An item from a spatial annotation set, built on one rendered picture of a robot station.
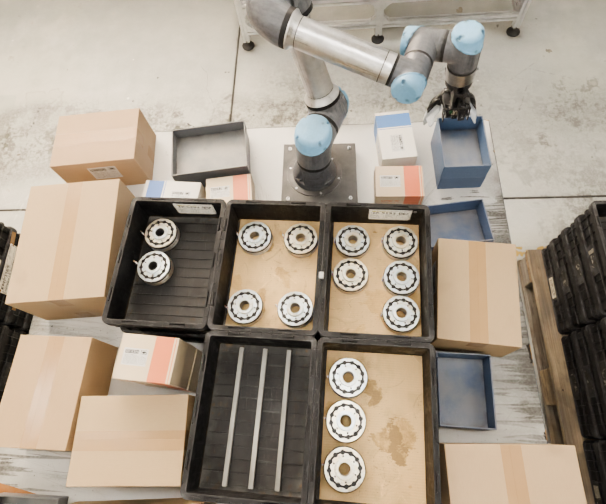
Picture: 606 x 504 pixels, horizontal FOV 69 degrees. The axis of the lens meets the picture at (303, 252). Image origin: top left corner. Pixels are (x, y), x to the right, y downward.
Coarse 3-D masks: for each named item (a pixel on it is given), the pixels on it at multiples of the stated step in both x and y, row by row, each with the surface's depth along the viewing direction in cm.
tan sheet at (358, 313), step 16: (336, 224) 137; (352, 224) 137; (368, 224) 136; (384, 224) 136; (400, 224) 136; (352, 240) 135; (336, 256) 133; (368, 256) 132; (384, 256) 132; (416, 256) 131; (368, 272) 130; (336, 288) 129; (368, 288) 128; (384, 288) 128; (336, 304) 127; (352, 304) 127; (368, 304) 127; (336, 320) 125; (352, 320) 125; (368, 320) 125
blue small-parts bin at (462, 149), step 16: (448, 128) 153; (464, 128) 153; (480, 128) 149; (448, 144) 152; (464, 144) 151; (480, 144) 149; (448, 160) 150; (464, 160) 149; (480, 160) 149; (448, 176) 146; (464, 176) 146; (480, 176) 146
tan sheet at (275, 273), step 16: (240, 224) 140; (272, 224) 139; (288, 224) 139; (240, 256) 136; (256, 256) 135; (272, 256) 135; (288, 256) 134; (240, 272) 134; (256, 272) 133; (272, 272) 133; (288, 272) 132; (304, 272) 132; (240, 288) 132; (256, 288) 131; (272, 288) 131; (288, 288) 130; (304, 288) 130; (272, 304) 129; (272, 320) 127
